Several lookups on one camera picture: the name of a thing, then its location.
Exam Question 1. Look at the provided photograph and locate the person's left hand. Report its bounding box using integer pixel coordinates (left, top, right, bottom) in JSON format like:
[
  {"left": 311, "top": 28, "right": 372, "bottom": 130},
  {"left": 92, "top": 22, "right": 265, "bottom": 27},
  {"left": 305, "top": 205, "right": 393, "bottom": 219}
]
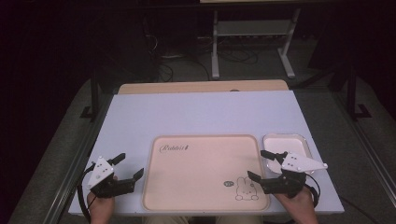
[{"left": 86, "top": 191, "right": 116, "bottom": 224}]

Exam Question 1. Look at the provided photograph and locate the small white rectangular dish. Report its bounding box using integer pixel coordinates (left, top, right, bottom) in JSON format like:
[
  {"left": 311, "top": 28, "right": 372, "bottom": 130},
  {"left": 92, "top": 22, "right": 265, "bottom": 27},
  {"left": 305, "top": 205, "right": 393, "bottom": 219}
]
[{"left": 262, "top": 133, "right": 313, "bottom": 175}]

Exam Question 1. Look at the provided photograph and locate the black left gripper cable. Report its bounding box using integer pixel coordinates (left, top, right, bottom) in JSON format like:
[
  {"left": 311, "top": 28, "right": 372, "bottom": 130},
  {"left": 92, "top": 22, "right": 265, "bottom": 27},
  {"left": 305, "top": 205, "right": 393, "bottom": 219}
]
[{"left": 77, "top": 163, "right": 95, "bottom": 222}]

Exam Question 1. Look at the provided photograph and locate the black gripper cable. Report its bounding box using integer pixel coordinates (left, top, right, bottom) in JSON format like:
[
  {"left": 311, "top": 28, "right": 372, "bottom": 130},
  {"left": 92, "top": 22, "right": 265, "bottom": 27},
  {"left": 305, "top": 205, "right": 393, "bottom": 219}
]
[
  {"left": 305, "top": 173, "right": 321, "bottom": 209},
  {"left": 77, "top": 163, "right": 95, "bottom": 222}
]

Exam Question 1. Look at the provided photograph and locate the black metal stand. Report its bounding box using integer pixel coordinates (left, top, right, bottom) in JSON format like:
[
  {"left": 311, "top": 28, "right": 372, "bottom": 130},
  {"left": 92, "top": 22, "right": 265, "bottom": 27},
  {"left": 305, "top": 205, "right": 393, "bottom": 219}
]
[
  {"left": 341, "top": 63, "right": 374, "bottom": 121},
  {"left": 79, "top": 70, "right": 101, "bottom": 121}
]

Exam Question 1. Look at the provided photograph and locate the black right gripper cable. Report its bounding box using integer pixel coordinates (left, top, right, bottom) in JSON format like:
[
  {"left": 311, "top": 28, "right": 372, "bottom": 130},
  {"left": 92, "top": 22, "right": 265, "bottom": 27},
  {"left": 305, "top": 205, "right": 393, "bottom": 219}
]
[{"left": 305, "top": 173, "right": 321, "bottom": 209}]

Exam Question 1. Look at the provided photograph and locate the white metal stand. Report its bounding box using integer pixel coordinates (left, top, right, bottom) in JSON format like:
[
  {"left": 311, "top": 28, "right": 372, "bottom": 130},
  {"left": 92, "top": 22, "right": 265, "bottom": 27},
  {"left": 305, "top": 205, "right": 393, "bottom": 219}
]
[{"left": 210, "top": 8, "right": 303, "bottom": 80}]

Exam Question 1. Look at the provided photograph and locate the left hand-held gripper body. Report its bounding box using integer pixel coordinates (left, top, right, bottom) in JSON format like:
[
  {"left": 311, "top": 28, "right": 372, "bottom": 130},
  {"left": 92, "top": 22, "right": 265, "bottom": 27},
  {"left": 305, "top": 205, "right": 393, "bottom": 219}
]
[{"left": 86, "top": 156, "right": 136, "bottom": 199}]

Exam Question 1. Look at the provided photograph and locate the tangle of black floor cables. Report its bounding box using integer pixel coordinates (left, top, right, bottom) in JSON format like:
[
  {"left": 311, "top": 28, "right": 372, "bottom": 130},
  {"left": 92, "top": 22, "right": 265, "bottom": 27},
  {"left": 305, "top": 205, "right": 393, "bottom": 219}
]
[{"left": 141, "top": 15, "right": 260, "bottom": 83}]

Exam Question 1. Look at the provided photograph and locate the black floor cable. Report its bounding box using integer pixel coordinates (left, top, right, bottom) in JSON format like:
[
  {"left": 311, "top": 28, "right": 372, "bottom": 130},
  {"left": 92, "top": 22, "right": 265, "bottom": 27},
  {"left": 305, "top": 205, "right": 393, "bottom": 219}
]
[{"left": 338, "top": 195, "right": 376, "bottom": 224}]

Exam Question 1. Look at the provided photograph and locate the wooden table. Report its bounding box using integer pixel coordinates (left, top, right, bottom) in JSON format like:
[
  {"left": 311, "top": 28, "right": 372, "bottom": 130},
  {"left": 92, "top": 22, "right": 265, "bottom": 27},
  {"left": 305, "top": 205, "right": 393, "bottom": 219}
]
[{"left": 117, "top": 79, "right": 290, "bottom": 95}]

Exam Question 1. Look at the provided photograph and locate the person's right hand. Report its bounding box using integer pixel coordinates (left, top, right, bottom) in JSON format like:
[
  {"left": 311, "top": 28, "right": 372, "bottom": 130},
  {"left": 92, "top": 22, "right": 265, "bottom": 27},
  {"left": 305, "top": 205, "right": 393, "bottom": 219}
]
[{"left": 275, "top": 187, "right": 319, "bottom": 224}]

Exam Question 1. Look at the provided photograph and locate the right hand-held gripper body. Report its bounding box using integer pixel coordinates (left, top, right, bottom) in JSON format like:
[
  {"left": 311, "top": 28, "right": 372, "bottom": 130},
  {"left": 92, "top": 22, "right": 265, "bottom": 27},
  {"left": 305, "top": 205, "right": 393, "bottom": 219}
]
[{"left": 261, "top": 150, "right": 329, "bottom": 200}]

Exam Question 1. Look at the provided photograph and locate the pink tray with rabbit drawing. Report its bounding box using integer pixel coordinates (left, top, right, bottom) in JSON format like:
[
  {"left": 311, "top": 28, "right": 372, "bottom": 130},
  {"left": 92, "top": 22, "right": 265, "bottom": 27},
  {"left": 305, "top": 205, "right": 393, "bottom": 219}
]
[{"left": 142, "top": 133, "right": 271, "bottom": 213}]

